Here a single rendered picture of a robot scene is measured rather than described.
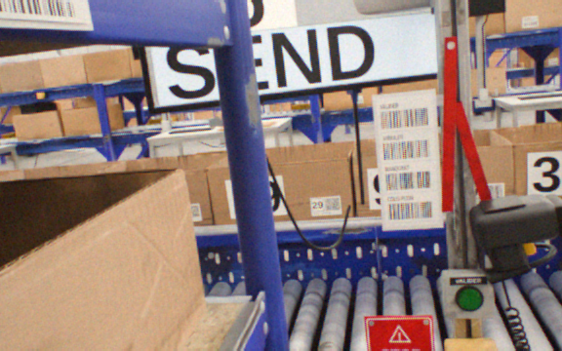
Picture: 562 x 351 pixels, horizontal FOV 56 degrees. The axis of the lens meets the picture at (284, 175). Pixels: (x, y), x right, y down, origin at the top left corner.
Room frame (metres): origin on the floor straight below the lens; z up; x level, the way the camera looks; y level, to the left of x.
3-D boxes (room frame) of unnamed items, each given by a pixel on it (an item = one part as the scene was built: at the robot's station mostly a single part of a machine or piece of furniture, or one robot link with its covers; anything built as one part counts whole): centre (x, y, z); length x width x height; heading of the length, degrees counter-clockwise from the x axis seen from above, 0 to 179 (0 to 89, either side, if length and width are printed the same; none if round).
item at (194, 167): (1.61, 0.37, 0.97); 0.39 x 0.29 x 0.17; 78
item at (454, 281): (0.70, -0.24, 0.95); 0.07 x 0.03 x 0.07; 78
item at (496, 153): (1.45, -0.40, 0.97); 0.39 x 0.29 x 0.17; 78
